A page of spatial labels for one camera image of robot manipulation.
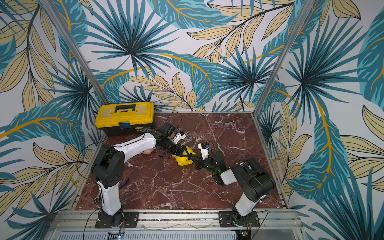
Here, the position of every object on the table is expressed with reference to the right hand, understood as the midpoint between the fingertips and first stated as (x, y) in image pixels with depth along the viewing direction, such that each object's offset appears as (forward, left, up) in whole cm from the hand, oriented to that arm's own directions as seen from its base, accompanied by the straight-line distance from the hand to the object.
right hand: (190, 156), depth 88 cm
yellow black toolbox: (+23, +41, +9) cm, 48 cm away
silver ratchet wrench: (-21, +50, -6) cm, 55 cm away
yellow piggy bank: (-4, +4, +2) cm, 6 cm away
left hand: (0, +5, 0) cm, 5 cm away
